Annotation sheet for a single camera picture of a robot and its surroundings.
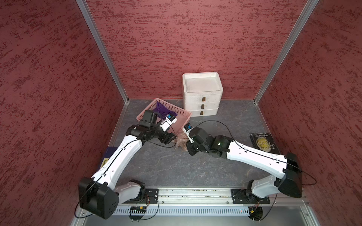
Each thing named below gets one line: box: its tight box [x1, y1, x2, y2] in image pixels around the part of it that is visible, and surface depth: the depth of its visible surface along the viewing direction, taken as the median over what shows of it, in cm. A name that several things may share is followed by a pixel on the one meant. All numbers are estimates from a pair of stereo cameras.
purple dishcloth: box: [153, 101, 178, 120], surface depth 112 cm
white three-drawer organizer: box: [182, 71, 224, 118], surface depth 100 cm
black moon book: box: [248, 132, 281, 154], surface depth 96 cm
